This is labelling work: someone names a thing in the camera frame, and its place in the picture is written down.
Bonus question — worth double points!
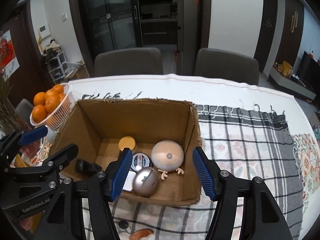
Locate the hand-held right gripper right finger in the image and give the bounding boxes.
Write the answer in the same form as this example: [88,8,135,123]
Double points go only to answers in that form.
[192,147,293,240]

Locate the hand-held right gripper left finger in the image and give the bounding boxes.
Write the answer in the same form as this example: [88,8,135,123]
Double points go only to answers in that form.
[32,148,133,240]

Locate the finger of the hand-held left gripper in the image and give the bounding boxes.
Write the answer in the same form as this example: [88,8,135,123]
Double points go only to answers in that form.
[0,126,48,155]
[5,144,79,180]

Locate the white charger block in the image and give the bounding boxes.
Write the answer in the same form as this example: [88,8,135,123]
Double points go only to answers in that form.
[122,171,137,193]

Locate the round metal tin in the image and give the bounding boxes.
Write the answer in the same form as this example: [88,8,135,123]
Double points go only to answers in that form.
[131,152,152,172]

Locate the black rectangular device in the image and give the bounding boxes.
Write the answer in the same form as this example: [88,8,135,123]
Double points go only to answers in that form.
[76,159,102,175]

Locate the silver ball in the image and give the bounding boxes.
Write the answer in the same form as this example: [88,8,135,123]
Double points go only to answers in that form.
[132,167,161,197]

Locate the jar with yellow lid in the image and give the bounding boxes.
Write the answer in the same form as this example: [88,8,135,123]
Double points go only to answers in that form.
[118,136,139,155]

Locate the beige round toy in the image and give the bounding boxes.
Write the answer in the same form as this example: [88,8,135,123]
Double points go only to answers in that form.
[151,141,185,180]

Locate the brown cardboard box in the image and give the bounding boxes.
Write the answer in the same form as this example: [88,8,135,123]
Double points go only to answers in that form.
[51,97,203,208]

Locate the small white cylinder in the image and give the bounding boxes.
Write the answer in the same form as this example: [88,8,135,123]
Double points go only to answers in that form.
[46,128,57,142]

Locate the white plastic fruit basket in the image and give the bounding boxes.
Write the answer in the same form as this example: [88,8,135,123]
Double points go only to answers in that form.
[30,83,75,133]

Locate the dried purple flowers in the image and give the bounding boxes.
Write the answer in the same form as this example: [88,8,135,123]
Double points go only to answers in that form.
[0,74,23,133]

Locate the pile of oranges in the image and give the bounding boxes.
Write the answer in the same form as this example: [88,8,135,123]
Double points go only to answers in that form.
[33,84,67,124]

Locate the grey white plaid blanket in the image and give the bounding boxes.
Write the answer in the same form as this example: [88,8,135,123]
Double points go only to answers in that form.
[59,91,304,240]

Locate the orange brown curved item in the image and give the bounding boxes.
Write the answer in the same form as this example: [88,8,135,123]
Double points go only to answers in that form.
[129,229,154,240]

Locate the white shoe rack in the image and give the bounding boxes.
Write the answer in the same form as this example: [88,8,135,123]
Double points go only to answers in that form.
[42,51,69,84]

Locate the open brown carton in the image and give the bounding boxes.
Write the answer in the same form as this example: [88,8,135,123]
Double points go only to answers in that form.
[65,61,90,79]

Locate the white patterned tablecloth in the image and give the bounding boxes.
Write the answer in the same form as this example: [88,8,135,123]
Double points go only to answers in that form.
[15,74,320,240]

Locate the grey dining chair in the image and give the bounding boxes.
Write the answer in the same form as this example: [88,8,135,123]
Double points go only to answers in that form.
[194,48,260,86]
[94,47,164,77]

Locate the white television cabinet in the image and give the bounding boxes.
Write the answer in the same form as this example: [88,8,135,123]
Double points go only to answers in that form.
[269,65,317,100]

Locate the dark sliding glass door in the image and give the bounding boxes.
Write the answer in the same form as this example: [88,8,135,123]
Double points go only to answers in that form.
[69,0,140,77]

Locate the yellow package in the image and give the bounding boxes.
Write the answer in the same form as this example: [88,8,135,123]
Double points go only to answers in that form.
[274,61,293,78]

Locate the black television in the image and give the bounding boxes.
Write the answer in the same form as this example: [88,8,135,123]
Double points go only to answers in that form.
[299,51,320,90]

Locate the dark wooden door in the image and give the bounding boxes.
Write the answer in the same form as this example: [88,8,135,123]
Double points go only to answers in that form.
[254,0,278,73]

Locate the red white wall painting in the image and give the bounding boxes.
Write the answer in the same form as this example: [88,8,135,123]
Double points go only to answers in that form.
[0,29,20,77]

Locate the white wall intercom panel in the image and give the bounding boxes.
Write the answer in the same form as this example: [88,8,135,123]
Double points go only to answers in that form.
[38,24,52,39]

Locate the dark wardrobe with gold handles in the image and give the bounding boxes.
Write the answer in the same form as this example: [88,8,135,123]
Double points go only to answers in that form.
[275,0,304,68]

